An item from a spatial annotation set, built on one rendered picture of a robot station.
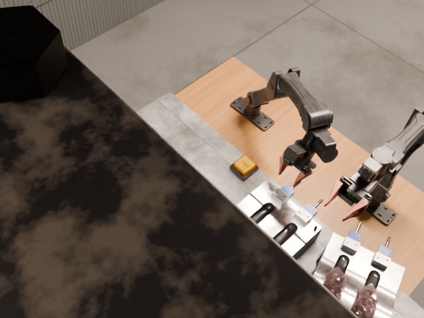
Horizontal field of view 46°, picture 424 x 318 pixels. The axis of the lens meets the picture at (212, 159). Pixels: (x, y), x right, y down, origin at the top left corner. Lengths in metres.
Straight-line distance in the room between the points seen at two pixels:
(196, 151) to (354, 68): 1.93
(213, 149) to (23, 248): 1.60
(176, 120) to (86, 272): 1.69
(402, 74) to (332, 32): 0.59
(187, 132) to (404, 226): 0.90
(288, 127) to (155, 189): 1.69
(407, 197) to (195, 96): 0.95
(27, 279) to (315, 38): 3.53
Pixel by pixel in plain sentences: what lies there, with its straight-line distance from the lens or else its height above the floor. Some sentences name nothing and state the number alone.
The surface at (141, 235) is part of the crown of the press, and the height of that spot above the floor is 2.01.
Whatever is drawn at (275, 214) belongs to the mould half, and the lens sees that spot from 1.75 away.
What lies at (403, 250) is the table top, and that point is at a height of 0.80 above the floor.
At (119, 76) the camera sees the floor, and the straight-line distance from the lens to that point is 3.42.
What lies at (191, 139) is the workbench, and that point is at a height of 0.80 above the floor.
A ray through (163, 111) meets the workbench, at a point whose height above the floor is 0.80.
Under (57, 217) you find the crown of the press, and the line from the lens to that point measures 0.44.
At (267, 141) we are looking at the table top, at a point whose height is 0.80.
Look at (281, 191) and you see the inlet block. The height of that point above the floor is 0.92.
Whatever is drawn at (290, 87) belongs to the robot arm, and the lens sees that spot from 1.66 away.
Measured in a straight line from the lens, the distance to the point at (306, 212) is 1.75.
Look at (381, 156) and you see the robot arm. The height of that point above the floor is 1.30.
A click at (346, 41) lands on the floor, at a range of 3.88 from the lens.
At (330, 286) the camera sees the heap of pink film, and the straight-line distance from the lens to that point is 1.63.
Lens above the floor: 2.38
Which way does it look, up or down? 54 degrees down
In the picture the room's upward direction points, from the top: 5 degrees clockwise
